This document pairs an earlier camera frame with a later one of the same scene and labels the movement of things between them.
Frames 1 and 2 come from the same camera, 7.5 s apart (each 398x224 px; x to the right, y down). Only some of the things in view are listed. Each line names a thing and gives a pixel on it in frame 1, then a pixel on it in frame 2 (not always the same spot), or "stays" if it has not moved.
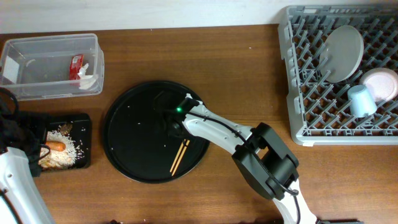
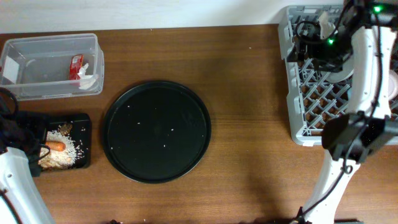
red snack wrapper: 76,63 stays
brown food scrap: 66,128 stays
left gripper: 36,122 stays
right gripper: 170,126 to 317,42
